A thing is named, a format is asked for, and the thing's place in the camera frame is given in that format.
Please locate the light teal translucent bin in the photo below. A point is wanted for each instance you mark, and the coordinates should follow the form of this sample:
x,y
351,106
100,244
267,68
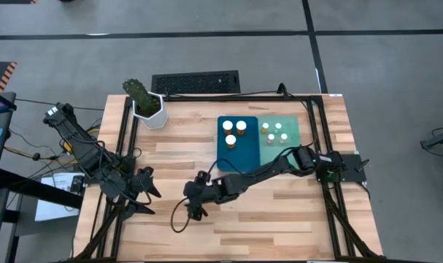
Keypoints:
x,y
290,124

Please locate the clear pill bottle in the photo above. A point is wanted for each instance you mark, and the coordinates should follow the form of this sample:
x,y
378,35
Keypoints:
x,y
283,137

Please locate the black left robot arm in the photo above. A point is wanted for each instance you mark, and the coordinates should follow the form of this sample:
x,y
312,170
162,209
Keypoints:
x,y
80,149

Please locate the black aluminium table frame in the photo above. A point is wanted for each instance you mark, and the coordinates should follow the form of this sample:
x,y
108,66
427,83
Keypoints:
x,y
225,98

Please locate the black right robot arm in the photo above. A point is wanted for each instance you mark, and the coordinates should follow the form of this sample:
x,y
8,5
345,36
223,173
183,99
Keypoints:
x,y
257,175

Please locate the black equipment cart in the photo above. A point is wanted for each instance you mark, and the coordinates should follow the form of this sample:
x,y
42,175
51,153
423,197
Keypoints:
x,y
31,188

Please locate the green cactus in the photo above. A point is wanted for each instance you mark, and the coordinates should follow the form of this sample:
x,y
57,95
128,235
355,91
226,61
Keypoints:
x,y
139,95

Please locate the black floor vent grille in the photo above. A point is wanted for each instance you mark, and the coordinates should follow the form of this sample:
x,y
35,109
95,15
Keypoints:
x,y
195,82

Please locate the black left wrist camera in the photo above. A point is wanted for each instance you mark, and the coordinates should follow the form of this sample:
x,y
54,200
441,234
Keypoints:
x,y
146,174

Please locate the small black device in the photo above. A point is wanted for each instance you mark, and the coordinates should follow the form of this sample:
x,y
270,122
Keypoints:
x,y
77,183

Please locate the pink pill bottle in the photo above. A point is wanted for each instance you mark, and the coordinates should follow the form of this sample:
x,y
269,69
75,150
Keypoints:
x,y
270,138

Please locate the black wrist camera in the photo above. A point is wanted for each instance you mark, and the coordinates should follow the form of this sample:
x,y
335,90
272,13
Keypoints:
x,y
203,177
146,174

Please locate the dark blue plastic bin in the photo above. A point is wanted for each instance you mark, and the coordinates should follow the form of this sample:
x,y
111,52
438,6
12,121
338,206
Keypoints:
x,y
246,157

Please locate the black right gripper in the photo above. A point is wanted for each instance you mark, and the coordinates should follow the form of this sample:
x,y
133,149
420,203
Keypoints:
x,y
204,193

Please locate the white paper sheet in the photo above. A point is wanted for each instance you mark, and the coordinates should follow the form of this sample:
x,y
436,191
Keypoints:
x,y
49,212

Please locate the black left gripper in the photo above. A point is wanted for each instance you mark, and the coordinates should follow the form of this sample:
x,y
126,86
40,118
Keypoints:
x,y
139,193

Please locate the white hexagonal planter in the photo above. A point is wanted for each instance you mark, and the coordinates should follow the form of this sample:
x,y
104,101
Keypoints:
x,y
157,120

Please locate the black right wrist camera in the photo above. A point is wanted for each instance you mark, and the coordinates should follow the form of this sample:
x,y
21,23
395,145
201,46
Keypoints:
x,y
203,177

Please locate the teal pill bottle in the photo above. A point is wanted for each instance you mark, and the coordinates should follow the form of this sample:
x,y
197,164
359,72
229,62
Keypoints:
x,y
278,126

